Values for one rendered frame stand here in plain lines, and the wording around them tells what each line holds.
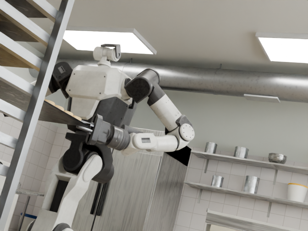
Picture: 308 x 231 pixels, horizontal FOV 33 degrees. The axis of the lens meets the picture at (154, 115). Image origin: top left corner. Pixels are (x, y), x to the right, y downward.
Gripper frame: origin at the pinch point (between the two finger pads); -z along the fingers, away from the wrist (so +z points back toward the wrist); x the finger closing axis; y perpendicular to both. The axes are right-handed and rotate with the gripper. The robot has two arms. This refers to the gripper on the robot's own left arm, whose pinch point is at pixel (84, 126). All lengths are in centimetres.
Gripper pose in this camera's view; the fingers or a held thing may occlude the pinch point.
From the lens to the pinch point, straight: 202.7
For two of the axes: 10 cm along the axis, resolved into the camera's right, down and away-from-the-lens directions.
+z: 8.1, 3.4, 4.9
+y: 5.4, -0.7, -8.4
